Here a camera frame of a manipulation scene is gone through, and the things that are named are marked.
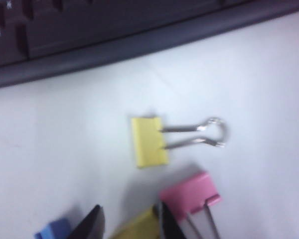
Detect white raised desk board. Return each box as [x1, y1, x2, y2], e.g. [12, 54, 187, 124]
[0, 9, 299, 239]

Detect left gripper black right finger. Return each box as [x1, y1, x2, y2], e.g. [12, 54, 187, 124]
[160, 201, 189, 239]

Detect pink binder clip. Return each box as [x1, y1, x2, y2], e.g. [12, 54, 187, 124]
[159, 171, 223, 239]

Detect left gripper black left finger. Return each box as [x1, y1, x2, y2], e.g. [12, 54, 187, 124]
[69, 204, 106, 239]

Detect black computer keyboard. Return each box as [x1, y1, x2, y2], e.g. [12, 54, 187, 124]
[0, 0, 299, 91]

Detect light blue binder clip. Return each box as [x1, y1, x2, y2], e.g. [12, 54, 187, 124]
[34, 217, 74, 239]

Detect yellow binder clip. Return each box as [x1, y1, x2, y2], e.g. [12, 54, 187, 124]
[131, 116, 227, 169]
[109, 204, 162, 239]

